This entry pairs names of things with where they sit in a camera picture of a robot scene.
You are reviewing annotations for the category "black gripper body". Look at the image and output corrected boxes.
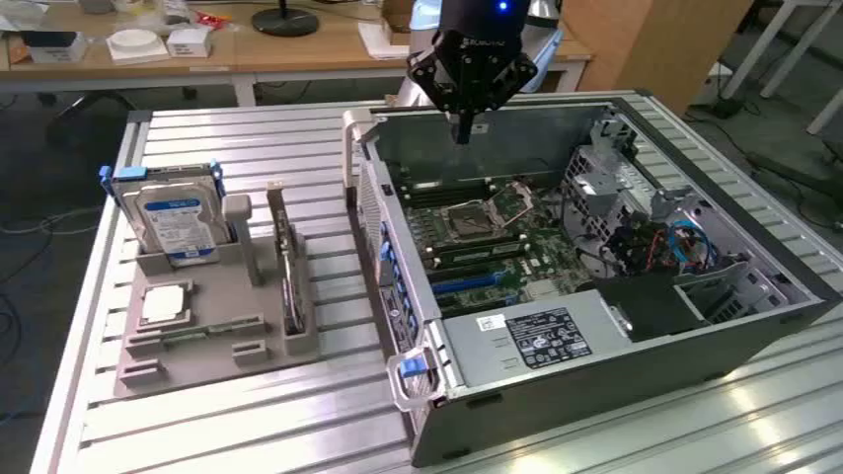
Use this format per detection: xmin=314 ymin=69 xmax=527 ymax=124
xmin=427 ymin=0 xmax=528 ymax=114

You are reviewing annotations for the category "low-profile Nvidia graphics card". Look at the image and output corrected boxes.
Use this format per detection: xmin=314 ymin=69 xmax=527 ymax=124
xmin=264 ymin=180 xmax=312 ymax=342

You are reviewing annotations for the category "blue expansion slot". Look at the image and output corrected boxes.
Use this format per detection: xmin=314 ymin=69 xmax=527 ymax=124
xmin=431 ymin=270 xmax=516 ymax=293

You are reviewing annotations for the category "white paper stack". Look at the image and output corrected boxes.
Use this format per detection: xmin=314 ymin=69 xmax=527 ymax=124
xmin=358 ymin=20 xmax=414 ymax=60

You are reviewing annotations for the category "cardboard box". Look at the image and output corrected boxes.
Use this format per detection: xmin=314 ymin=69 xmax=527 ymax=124
xmin=380 ymin=0 xmax=423 ymax=34

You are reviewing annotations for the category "wooden desk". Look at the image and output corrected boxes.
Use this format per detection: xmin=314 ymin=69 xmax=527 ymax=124
xmin=0 ymin=0 xmax=594 ymax=108

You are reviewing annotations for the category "wooden cabinet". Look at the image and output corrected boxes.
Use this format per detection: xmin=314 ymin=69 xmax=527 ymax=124
xmin=559 ymin=0 xmax=756 ymax=115

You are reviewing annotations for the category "black lamp base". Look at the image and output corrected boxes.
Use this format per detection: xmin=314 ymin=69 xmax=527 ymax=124
xmin=251 ymin=0 xmax=322 ymax=39

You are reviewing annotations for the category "metal socket cover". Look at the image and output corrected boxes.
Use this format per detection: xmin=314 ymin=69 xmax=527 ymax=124
xmin=490 ymin=181 xmax=536 ymax=219

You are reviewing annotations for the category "metal drive cage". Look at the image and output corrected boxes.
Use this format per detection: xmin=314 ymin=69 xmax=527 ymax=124
xmin=563 ymin=116 xmax=664 ymax=248

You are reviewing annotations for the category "CPU socket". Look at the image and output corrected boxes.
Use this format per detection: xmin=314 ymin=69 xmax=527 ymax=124
xmin=442 ymin=200 xmax=503 ymax=244

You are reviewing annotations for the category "installed black RAM stick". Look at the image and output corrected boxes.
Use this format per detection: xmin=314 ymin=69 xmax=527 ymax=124
xmin=426 ymin=240 xmax=519 ymax=259
xmin=428 ymin=249 xmax=526 ymax=271

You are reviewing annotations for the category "small white labelled box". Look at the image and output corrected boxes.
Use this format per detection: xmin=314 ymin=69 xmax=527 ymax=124
xmin=163 ymin=27 xmax=214 ymax=58

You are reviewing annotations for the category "green motherboard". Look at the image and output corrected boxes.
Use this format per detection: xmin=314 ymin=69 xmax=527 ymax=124
xmin=394 ymin=167 xmax=598 ymax=317

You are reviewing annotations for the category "white round moulded part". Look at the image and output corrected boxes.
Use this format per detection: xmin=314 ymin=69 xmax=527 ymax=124
xmin=104 ymin=28 xmax=171 ymax=66

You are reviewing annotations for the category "silver chipset heatsink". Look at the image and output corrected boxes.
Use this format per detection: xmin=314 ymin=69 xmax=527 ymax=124
xmin=523 ymin=280 xmax=566 ymax=300

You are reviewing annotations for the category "hard disk in blue caddy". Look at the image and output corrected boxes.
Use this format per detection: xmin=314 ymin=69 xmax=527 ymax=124
xmin=97 ymin=160 xmax=230 ymax=271

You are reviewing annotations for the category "black plastic shroud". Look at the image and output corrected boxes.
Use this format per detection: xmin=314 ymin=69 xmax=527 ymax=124
xmin=595 ymin=276 xmax=710 ymax=345

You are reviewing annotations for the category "white box with black top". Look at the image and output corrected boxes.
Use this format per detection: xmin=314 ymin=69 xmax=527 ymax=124
xmin=17 ymin=30 xmax=88 ymax=64

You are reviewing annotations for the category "grey power supply unit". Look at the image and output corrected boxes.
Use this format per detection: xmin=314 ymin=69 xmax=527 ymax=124
xmin=440 ymin=288 xmax=634 ymax=389

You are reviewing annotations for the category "silver CPU chip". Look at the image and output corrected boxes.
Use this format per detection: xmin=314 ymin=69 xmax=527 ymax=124
xmin=141 ymin=285 xmax=189 ymax=326

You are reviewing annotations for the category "green RAM stick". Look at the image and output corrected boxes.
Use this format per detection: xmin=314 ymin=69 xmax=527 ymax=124
xmin=160 ymin=320 xmax=256 ymax=345

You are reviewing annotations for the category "open black PC case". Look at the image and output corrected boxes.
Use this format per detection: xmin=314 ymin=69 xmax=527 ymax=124
xmin=342 ymin=96 xmax=843 ymax=469

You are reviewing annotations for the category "grey parts rack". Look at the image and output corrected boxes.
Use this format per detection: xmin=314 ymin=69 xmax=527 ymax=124
xmin=115 ymin=195 xmax=324 ymax=399

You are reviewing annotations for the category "white table frame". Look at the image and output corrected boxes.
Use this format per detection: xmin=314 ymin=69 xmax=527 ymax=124
xmin=720 ymin=0 xmax=843 ymax=134

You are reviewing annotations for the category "black wire bundle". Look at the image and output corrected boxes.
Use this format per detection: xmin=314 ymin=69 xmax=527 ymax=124
xmin=576 ymin=221 xmax=667 ymax=277

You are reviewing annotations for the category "red wire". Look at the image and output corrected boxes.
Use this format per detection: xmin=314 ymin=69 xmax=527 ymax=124
xmin=642 ymin=231 xmax=662 ymax=271

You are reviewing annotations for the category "blue wire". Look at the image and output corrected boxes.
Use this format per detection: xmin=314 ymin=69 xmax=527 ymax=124
xmin=668 ymin=224 xmax=719 ymax=273

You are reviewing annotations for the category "blue floor cable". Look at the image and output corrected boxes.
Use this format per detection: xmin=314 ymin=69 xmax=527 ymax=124
xmin=0 ymin=231 xmax=57 ymax=429

